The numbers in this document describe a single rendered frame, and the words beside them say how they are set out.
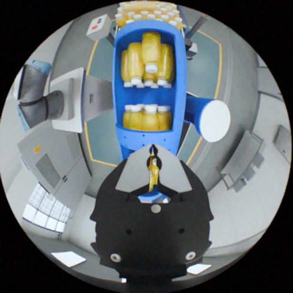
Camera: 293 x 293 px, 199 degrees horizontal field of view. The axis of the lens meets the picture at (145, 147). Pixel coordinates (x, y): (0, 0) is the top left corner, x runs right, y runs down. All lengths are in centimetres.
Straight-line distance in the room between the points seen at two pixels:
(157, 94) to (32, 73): 56
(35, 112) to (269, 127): 385
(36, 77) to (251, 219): 395
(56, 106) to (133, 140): 38
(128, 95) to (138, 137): 27
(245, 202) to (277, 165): 146
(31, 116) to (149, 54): 44
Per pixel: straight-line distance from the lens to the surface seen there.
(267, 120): 358
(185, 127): 150
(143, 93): 49
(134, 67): 34
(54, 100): 45
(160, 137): 25
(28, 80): 36
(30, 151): 158
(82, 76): 44
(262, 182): 332
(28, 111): 40
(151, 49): 33
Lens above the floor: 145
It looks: 57 degrees down
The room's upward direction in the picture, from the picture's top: 174 degrees counter-clockwise
